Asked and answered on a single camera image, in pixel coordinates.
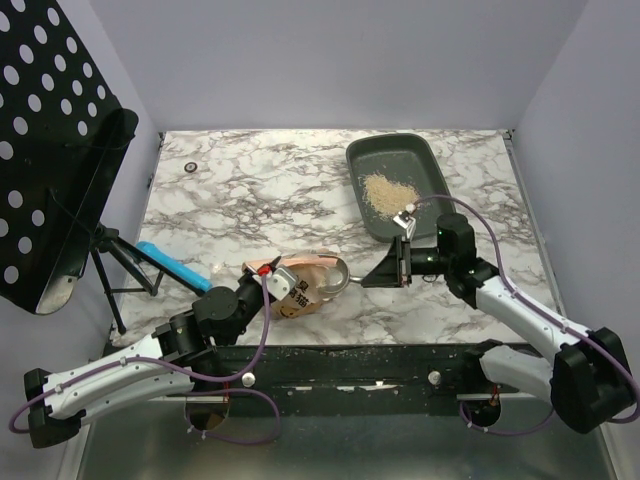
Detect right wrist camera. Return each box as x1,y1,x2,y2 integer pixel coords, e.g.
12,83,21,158
393,203,417,242

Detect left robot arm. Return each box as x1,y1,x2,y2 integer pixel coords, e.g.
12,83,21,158
9,264,296,449

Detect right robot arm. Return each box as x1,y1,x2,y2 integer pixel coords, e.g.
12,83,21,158
360,213,639,434

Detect dark grey litter tray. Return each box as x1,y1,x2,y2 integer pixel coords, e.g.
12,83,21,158
346,133,455,243

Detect black perforated music stand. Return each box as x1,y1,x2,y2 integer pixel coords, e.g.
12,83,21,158
1,1,160,316

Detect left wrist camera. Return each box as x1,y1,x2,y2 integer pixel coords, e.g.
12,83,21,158
253,265,298,302

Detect blue plastic handle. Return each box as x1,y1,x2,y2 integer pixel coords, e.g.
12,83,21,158
136,241,213,292

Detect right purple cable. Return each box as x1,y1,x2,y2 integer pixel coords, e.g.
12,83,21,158
412,194,640,436

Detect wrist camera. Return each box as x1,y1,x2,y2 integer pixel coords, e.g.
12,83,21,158
393,203,417,242
253,265,298,302

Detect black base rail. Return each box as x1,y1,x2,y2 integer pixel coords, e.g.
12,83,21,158
202,344,536,424

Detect pink cat litter bag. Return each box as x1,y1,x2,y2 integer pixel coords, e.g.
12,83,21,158
270,252,345,318

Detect silver metal scoop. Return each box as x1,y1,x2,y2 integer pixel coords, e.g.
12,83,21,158
316,262,363,298

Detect beige litter pile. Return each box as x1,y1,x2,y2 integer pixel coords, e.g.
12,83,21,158
361,173,420,219

